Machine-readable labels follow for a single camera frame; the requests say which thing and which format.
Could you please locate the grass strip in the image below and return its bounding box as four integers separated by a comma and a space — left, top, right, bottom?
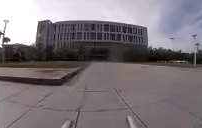
0, 60, 92, 69

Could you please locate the row of trees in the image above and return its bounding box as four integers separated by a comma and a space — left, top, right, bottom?
0, 43, 202, 65

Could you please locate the curved grey building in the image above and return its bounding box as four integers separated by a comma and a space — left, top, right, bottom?
35, 19, 150, 62

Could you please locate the raised paved platform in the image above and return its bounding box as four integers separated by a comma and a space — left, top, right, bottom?
0, 65, 87, 87

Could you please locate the robot's own part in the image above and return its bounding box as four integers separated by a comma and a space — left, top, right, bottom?
60, 119, 73, 128
125, 115, 138, 128

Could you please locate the lamp pole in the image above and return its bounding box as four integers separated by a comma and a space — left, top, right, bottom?
191, 33, 201, 67
0, 19, 10, 65

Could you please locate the grey paved plaza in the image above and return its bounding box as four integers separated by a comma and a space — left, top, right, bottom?
0, 61, 202, 128

